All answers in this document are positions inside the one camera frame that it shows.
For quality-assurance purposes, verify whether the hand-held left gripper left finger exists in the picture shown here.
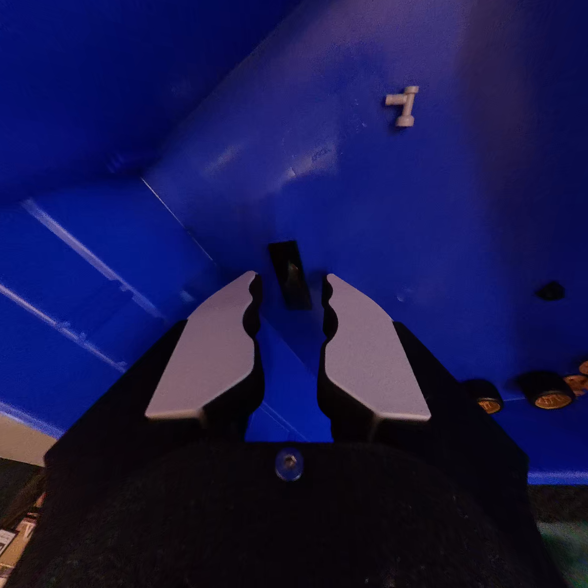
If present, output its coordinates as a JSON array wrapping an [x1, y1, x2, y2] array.
[[145, 270, 266, 429]]

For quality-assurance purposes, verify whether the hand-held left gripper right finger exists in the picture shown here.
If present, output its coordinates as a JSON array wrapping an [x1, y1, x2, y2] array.
[[317, 273, 432, 438]]

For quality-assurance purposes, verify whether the black lego plate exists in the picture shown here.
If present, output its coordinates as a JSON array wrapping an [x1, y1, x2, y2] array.
[[268, 240, 313, 311]]

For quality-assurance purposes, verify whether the blue storage bin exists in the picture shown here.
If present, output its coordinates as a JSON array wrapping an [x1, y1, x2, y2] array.
[[0, 0, 588, 486]]

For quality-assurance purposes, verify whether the black lego wheel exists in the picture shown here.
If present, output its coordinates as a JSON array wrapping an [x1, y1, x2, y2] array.
[[519, 371, 576, 410], [464, 379, 505, 415]]

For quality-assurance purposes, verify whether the grey lego tap piece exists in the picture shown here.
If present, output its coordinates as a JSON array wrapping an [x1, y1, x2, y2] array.
[[385, 86, 420, 128]]

